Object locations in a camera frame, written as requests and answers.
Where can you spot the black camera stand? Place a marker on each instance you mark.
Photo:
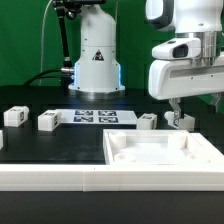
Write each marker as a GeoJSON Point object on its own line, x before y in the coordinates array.
{"type": "Point", "coordinates": [69, 9]}

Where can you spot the white U-shaped fence wall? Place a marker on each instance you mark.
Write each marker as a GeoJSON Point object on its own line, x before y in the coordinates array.
{"type": "Point", "coordinates": [20, 176]}

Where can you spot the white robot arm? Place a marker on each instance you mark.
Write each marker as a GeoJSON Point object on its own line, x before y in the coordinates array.
{"type": "Point", "coordinates": [97, 72]}

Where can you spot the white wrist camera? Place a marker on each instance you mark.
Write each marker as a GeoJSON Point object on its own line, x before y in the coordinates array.
{"type": "Point", "coordinates": [178, 48]}

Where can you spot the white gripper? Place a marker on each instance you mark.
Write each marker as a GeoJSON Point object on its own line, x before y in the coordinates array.
{"type": "Point", "coordinates": [175, 79]}

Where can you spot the white block at left edge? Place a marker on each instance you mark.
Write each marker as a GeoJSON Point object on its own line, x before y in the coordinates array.
{"type": "Point", "coordinates": [1, 139]}

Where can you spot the white square tabletop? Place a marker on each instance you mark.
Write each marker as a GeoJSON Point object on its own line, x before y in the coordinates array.
{"type": "Point", "coordinates": [153, 147]}

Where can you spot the white tag sheet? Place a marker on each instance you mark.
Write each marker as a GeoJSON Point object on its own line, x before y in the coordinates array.
{"type": "Point", "coordinates": [114, 117]}

